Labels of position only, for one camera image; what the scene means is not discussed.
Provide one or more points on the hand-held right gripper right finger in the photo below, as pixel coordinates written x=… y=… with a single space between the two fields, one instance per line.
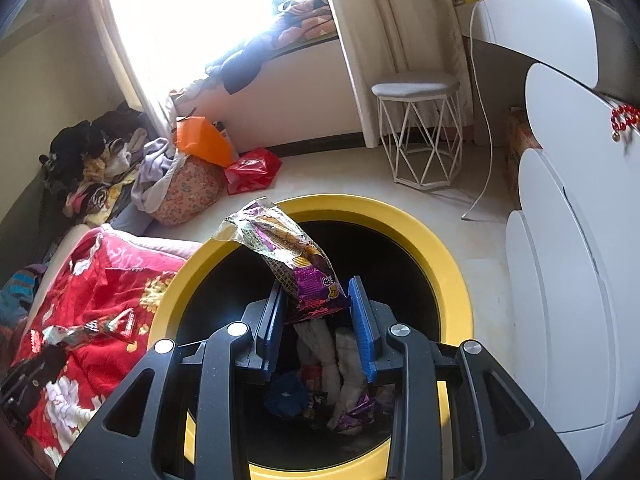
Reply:
x=362 y=330

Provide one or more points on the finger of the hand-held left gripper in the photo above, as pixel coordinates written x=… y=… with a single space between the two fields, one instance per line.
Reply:
x=47 y=367

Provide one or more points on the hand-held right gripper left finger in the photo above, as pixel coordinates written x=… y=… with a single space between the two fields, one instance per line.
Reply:
x=274 y=330

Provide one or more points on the large white foam net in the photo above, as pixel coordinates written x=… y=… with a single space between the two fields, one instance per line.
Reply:
x=315 y=347

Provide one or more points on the silver red snack wrapper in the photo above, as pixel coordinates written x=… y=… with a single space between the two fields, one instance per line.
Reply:
x=95 y=330

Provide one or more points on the blue plastic scrap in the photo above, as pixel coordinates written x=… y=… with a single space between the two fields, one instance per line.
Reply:
x=285 y=395

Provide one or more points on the purple snack wrapper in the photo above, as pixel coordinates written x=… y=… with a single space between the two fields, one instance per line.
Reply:
x=300 y=260

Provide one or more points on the dark snack wrapper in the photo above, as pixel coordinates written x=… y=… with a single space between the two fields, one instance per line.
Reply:
x=355 y=412

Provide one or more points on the yellow rimmed black trash bin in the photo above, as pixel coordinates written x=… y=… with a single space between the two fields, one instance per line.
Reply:
x=415 y=245

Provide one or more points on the blue patterned cloth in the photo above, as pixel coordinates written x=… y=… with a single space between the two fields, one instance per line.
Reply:
x=17 y=290

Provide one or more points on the red floral blanket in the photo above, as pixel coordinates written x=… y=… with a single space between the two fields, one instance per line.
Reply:
x=100 y=280

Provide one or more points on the beige bed sheet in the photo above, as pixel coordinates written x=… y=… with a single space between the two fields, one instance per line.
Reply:
x=75 y=240

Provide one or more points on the floral fabric bag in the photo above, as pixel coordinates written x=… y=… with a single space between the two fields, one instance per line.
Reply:
x=190 y=195

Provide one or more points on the red printed shopping bag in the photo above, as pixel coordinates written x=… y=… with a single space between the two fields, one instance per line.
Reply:
x=252 y=170

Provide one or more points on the grey bed headboard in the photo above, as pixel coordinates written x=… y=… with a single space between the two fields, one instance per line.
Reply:
x=25 y=205

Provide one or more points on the orange bag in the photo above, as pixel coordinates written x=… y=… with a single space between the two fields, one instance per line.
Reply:
x=205 y=140

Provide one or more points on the grey white garment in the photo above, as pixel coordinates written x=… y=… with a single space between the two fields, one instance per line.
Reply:
x=150 y=170

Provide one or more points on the white scalloped cabinet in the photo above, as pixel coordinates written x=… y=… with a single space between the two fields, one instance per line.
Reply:
x=565 y=285

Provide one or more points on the pile of clothes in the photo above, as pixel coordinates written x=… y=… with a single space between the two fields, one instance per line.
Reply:
x=85 y=145

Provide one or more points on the white window seat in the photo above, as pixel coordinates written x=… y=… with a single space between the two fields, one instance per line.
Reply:
x=300 y=100

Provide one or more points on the dark jackets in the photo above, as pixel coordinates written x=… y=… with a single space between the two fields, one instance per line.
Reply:
x=240 y=72

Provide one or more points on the cream curtain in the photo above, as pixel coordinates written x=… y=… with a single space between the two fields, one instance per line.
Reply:
x=135 y=75
x=400 y=35

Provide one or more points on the orange patterned quilt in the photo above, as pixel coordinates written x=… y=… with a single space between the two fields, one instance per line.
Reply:
x=307 y=22

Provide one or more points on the window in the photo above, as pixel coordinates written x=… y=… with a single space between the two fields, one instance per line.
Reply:
x=190 y=15

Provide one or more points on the red bead ornament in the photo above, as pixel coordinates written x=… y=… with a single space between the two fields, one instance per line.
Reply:
x=622 y=119

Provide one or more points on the white desk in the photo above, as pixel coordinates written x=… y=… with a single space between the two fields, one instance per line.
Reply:
x=540 y=25

